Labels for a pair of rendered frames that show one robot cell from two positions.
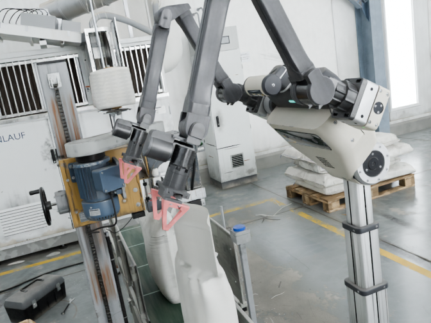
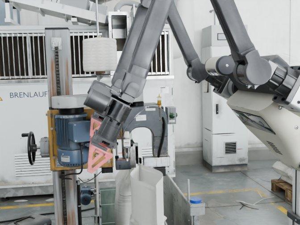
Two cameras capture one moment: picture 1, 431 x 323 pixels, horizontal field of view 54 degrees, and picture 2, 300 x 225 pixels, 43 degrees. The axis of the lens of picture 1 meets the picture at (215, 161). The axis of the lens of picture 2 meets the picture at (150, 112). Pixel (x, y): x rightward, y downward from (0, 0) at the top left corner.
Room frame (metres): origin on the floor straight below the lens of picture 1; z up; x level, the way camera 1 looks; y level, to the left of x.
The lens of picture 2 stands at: (0.00, -0.21, 1.52)
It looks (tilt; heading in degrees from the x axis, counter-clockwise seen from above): 6 degrees down; 11
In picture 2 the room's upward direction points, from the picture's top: 2 degrees counter-clockwise
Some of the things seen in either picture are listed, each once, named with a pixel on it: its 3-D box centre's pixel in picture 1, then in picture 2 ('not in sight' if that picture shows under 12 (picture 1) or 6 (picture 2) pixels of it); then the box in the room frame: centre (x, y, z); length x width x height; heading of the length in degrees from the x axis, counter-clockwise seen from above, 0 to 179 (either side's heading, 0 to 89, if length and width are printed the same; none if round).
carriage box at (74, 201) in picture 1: (100, 182); (80, 135); (1.97, 0.56, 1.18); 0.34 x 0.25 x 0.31; 109
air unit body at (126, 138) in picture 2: (158, 184); (127, 146); (1.90, 0.28, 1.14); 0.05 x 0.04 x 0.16; 109
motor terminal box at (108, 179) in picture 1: (108, 181); (81, 133); (1.66, 0.43, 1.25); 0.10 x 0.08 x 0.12; 134
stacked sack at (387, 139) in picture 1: (366, 139); not in sight; (4.87, -1.80, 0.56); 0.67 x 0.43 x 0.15; 19
